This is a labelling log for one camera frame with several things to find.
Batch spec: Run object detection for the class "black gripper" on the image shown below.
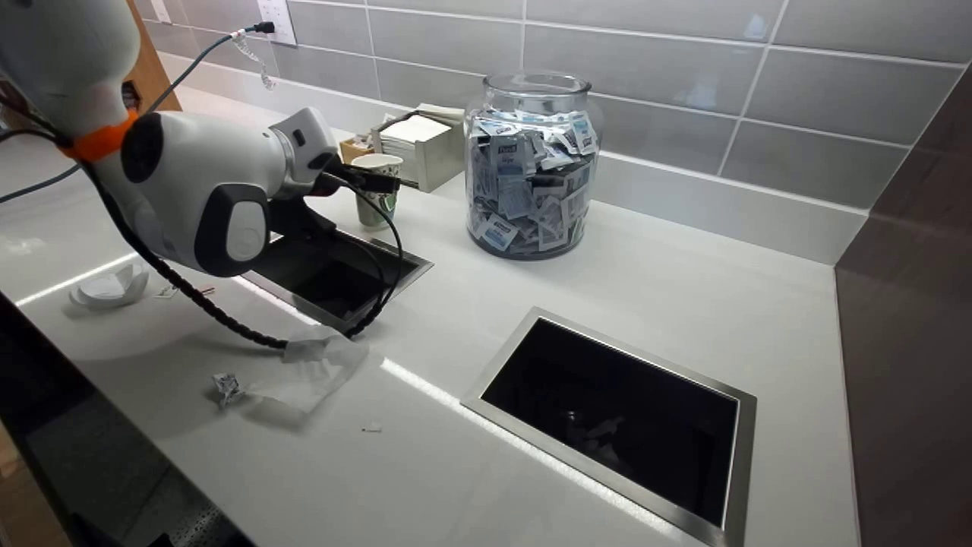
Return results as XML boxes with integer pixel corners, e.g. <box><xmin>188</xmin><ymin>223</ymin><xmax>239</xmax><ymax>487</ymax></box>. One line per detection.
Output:
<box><xmin>299</xmin><ymin>149</ymin><xmax>418</xmax><ymax>201</ymax></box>

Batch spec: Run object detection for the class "printed paper coffee cup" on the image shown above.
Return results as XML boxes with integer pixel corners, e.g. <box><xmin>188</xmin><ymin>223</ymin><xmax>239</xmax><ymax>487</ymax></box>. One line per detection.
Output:
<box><xmin>349</xmin><ymin>149</ymin><xmax>406</xmax><ymax>233</ymax></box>

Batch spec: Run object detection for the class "small steel framed counter opening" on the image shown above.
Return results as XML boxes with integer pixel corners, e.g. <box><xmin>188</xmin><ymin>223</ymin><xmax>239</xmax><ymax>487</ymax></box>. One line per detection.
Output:
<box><xmin>234</xmin><ymin>199</ymin><xmax>436</xmax><ymax>340</ymax></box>

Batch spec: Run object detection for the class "white plastic cup lid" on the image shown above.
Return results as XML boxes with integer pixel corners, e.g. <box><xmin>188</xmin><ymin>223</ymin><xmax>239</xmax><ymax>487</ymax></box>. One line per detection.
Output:
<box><xmin>66</xmin><ymin>260</ymin><xmax>155</xmax><ymax>315</ymax></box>

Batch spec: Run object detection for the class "large steel framed counter opening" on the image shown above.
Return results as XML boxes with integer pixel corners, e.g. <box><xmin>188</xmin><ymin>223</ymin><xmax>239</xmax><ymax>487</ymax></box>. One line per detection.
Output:
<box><xmin>459</xmin><ymin>305</ymin><xmax>763</xmax><ymax>547</ymax></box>

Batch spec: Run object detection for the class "small brown box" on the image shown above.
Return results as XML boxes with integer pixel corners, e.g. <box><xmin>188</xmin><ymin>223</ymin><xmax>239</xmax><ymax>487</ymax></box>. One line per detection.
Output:
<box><xmin>338</xmin><ymin>134</ymin><xmax>380</xmax><ymax>167</ymax></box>

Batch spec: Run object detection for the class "white napkin box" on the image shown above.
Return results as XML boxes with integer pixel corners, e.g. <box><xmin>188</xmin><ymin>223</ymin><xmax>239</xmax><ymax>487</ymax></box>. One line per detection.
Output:
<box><xmin>374</xmin><ymin>100</ymin><xmax>472</xmax><ymax>194</ymax></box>

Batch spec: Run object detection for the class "glass jar of wipe packets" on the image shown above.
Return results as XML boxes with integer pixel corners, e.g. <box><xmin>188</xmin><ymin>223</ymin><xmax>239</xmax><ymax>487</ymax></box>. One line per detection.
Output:
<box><xmin>462</xmin><ymin>66</ymin><xmax>598</xmax><ymax>266</ymax></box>

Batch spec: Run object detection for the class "clear plastic wrap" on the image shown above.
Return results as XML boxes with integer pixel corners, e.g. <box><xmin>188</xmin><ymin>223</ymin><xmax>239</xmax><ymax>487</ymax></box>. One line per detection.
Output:
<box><xmin>245</xmin><ymin>331</ymin><xmax>374</xmax><ymax>429</ymax></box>

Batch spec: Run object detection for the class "wooden board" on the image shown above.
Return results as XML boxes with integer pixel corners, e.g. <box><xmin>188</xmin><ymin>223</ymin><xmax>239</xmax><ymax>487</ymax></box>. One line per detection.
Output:
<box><xmin>119</xmin><ymin>0</ymin><xmax>186</xmax><ymax>117</ymax></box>

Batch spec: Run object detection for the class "crumpled silver wrapper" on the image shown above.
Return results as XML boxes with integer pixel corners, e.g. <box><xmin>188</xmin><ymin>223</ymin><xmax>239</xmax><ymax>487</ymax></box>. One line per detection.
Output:
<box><xmin>204</xmin><ymin>368</ymin><xmax>252</xmax><ymax>413</ymax></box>

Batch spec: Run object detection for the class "dark brown cabinet panel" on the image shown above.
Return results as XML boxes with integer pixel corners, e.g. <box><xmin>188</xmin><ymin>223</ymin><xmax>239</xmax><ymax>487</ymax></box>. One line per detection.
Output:
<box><xmin>832</xmin><ymin>63</ymin><xmax>972</xmax><ymax>547</ymax></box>

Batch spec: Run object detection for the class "white wall outlet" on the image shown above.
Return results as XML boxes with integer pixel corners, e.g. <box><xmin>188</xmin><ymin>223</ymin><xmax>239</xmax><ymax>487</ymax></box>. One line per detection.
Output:
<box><xmin>252</xmin><ymin>0</ymin><xmax>299</xmax><ymax>48</ymax></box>

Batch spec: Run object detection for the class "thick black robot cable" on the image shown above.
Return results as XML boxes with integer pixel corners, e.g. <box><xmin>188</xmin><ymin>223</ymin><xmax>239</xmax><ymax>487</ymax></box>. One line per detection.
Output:
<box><xmin>75</xmin><ymin>162</ymin><xmax>406</xmax><ymax>353</ymax></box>

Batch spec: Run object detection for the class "thin black plug cable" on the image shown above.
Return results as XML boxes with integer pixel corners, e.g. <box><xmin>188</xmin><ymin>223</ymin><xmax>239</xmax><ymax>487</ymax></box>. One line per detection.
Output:
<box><xmin>146</xmin><ymin>20</ymin><xmax>280</xmax><ymax>117</ymax></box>

